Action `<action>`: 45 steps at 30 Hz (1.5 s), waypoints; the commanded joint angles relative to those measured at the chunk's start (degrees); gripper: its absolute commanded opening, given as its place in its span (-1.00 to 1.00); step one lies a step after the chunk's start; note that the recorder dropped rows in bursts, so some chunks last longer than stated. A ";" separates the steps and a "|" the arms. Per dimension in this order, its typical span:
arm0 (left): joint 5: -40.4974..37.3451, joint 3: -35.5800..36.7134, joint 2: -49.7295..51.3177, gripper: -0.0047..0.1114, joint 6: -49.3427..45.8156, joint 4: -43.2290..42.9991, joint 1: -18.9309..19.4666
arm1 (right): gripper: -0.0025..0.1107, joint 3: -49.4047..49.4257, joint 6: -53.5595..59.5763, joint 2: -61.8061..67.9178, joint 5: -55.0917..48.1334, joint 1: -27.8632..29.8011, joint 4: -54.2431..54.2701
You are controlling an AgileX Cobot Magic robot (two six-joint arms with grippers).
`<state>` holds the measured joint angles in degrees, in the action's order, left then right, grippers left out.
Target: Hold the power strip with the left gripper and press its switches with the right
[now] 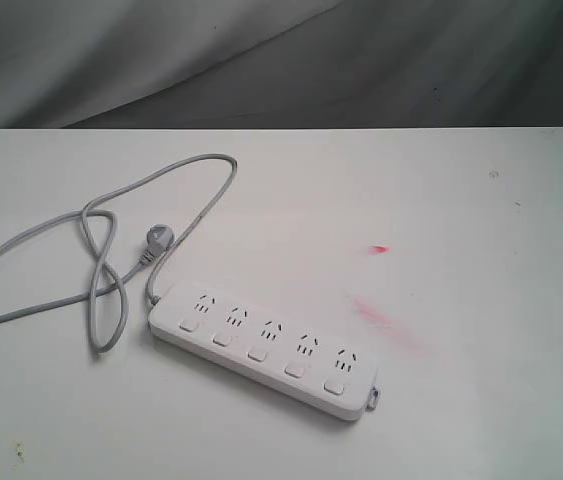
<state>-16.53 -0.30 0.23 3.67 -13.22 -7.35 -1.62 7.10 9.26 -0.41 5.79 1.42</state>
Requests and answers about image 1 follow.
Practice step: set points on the white five-socket power strip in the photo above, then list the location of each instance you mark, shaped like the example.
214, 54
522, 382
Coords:
286, 355

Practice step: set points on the grey backdrop cloth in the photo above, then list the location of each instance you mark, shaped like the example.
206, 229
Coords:
280, 64

